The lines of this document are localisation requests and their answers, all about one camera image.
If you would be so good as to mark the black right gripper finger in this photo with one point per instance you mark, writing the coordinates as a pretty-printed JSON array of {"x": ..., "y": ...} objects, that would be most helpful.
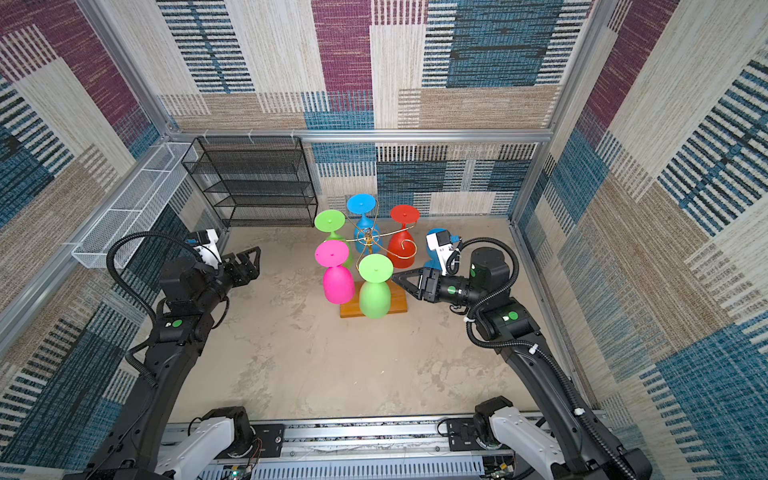
[
  {"x": 407, "y": 275},
  {"x": 412, "y": 289}
]

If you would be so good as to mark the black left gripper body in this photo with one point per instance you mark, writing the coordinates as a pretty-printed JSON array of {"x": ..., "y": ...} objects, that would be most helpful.
[{"x": 231, "y": 274}]

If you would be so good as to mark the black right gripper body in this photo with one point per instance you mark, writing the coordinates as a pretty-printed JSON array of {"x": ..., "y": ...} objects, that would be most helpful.
[{"x": 442, "y": 287}]

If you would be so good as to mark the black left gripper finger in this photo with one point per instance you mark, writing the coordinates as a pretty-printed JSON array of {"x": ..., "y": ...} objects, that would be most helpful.
[
  {"x": 251, "y": 266},
  {"x": 251, "y": 254}
]

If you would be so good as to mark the green wine glass front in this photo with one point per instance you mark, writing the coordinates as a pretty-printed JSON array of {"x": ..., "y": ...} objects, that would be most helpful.
[{"x": 375, "y": 294}]

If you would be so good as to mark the green wine glass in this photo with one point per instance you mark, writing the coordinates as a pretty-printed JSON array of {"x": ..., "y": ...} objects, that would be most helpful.
[
  {"x": 375, "y": 294},
  {"x": 330, "y": 221}
]

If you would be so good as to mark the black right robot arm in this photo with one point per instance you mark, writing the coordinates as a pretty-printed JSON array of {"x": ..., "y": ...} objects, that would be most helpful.
[{"x": 475, "y": 278}]

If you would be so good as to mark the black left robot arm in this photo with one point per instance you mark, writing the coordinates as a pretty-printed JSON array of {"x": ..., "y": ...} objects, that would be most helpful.
[{"x": 181, "y": 324}]

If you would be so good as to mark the red wine glass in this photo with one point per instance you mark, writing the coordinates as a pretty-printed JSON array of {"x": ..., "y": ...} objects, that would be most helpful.
[{"x": 402, "y": 249}]

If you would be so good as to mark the blue wine glass back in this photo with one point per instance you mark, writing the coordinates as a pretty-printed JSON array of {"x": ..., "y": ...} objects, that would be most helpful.
[{"x": 366, "y": 230}]

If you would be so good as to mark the pink wine glass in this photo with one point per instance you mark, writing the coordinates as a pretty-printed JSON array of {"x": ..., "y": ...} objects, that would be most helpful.
[{"x": 338, "y": 282}]

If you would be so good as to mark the green wine glass back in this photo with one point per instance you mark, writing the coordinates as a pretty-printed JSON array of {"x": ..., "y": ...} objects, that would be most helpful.
[{"x": 330, "y": 221}]

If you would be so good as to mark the wooden rack base with gold wire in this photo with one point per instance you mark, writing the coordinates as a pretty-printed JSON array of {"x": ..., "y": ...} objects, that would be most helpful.
[{"x": 384, "y": 239}]

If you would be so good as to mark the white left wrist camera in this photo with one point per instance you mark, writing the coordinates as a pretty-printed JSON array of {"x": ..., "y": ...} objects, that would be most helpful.
[{"x": 205, "y": 243}]

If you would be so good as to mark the black wire shelf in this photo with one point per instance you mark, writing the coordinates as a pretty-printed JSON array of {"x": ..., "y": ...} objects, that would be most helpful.
[{"x": 254, "y": 181}]

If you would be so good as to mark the white wire basket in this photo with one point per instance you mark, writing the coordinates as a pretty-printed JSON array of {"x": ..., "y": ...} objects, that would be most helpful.
[{"x": 159, "y": 182}]

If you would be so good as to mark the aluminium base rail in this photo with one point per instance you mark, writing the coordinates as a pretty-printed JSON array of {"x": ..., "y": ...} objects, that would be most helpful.
[{"x": 406, "y": 447}]

